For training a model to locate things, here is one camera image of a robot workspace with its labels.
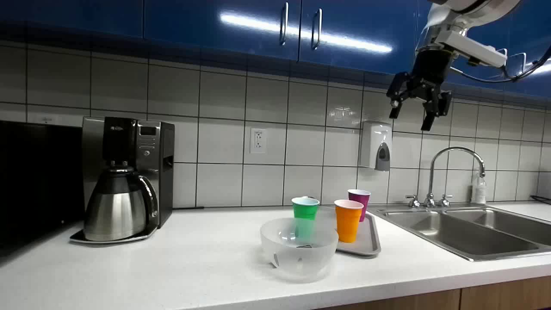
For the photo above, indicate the stainless steel carafe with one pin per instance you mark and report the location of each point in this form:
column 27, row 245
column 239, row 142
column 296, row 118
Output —
column 117, row 209

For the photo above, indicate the wooden base cabinet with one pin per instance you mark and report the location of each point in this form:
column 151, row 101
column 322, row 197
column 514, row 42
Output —
column 401, row 302

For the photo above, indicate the black microwave oven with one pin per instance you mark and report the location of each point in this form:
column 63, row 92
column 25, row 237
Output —
column 34, row 183

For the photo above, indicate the purple plastic cup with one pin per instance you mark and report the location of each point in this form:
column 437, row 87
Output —
column 361, row 201

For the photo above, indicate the orange plastic cup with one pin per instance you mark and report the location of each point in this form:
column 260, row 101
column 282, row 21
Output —
column 347, row 221

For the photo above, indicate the grey plastic tray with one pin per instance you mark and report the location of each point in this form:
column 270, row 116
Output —
column 366, row 244

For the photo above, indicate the green plastic cup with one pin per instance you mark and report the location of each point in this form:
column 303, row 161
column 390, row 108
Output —
column 304, row 209

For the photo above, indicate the clear soap bottle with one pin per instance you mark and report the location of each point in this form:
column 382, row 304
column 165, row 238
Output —
column 477, row 192

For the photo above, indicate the clear plastic bowl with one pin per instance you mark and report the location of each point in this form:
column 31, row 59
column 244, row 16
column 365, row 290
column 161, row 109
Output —
column 297, row 261

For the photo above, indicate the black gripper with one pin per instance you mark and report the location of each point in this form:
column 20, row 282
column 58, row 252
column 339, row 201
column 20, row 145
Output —
column 430, row 71

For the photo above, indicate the white wall soap dispenser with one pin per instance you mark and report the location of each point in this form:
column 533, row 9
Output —
column 373, row 144

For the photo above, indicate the stainless steel double sink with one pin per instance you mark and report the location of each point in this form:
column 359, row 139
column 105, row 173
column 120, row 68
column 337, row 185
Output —
column 470, row 235

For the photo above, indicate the black silver coffee maker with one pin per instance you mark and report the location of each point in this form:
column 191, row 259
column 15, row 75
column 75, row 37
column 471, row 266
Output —
column 151, row 149

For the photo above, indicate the white wall outlet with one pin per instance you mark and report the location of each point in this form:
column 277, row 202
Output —
column 258, row 140

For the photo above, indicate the chrome gooseneck faucet spout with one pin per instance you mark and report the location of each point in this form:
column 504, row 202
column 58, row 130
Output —
column 430, row 173

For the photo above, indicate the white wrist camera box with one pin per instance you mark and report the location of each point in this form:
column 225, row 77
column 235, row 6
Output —
column 475, row 51

